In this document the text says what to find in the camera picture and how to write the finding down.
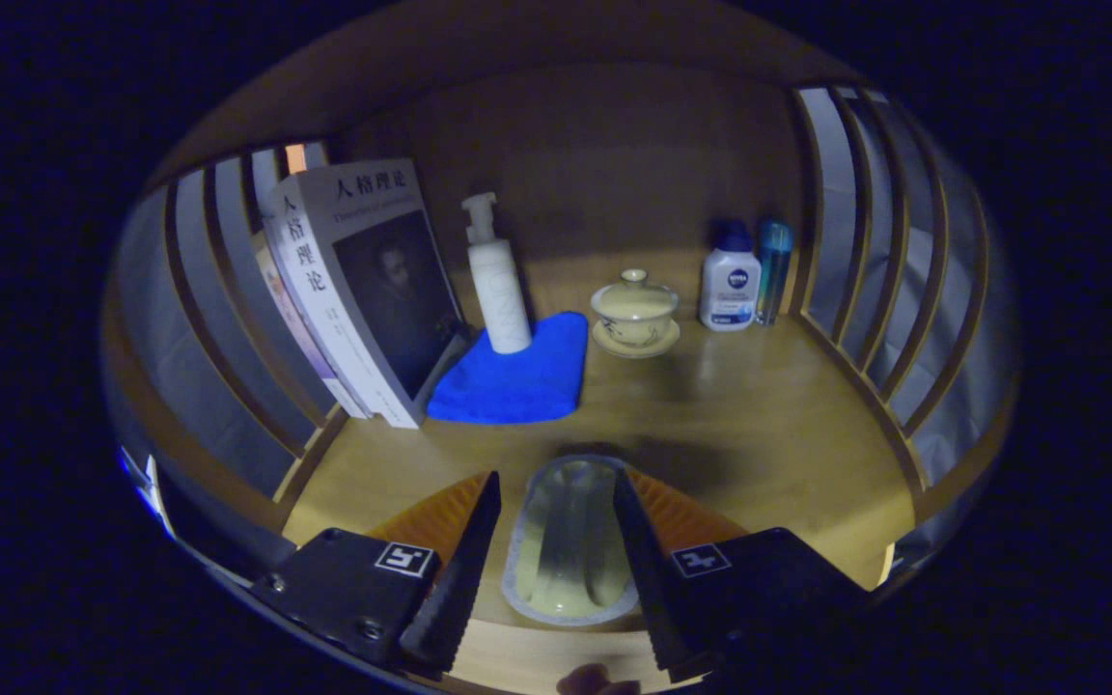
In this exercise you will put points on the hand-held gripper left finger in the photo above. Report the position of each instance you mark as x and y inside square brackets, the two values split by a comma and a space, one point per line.
[459, 589]

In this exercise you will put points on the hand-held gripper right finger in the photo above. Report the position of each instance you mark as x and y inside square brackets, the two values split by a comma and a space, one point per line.
[648, 579]

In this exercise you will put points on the pale green scrubber grey pad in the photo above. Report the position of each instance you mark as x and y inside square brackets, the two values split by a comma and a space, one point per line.
[570, 550]

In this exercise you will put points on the wooden countertop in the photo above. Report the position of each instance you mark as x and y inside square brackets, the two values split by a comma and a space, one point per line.
[759, 425]

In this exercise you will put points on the brown wooden cabinet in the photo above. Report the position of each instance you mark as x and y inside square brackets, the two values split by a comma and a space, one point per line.
[595, 154]

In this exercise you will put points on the blue folded cloth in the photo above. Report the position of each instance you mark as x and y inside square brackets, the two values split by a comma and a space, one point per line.
[517, 386]

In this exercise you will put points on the thin white book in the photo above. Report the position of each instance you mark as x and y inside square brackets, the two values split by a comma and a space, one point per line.
[329, 364]

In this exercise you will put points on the cream lidded tea bowl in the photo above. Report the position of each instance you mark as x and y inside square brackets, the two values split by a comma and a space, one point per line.
[633, 314]

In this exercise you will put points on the thin pale purple book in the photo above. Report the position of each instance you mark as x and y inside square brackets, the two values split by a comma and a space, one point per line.
[310, 347]

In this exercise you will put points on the white pump bottle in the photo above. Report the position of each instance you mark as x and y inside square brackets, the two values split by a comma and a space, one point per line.
[503, 299]

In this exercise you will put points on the white lotion bottle blue cap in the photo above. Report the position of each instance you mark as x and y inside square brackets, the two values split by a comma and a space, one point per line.
[730, 290]

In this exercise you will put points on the thick white book dark cover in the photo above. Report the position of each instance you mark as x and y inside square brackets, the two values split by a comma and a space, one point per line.
[392, 280]

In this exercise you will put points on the teal slim bottle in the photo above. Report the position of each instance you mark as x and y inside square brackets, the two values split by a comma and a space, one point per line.
[774, 270]

